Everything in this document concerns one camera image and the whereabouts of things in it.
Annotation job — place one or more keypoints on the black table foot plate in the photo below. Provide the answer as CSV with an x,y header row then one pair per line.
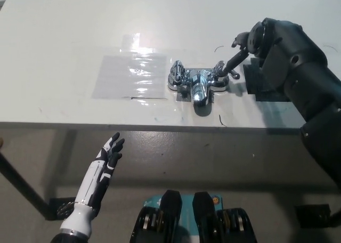
x,y
311,213
62,208

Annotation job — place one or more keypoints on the chrome faucet body with spout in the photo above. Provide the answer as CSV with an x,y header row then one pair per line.
x,y
198,89

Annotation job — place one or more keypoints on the black slanted table leg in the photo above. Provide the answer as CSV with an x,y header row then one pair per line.
x,y
24,189

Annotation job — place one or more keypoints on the black tape patch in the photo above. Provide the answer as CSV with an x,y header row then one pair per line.
x,y
261,80

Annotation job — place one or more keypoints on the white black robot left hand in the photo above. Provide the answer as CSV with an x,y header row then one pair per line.
x,y
92,184

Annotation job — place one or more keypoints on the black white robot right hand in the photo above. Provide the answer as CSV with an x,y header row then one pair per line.
x,y
257,39

